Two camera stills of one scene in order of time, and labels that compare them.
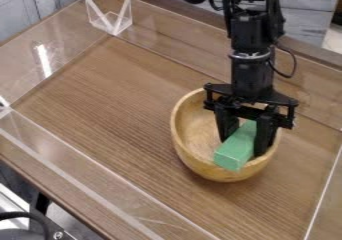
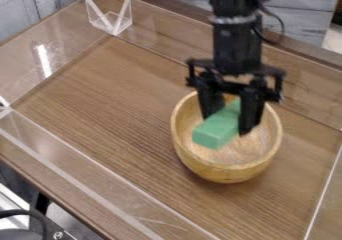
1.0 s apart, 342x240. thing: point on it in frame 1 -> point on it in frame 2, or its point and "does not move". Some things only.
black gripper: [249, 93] -> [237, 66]
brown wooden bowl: [196, 137] does not move
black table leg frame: [36, 231] does not move
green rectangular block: [237, 150] -> [219, 128]
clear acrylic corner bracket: [114, 23] does not move
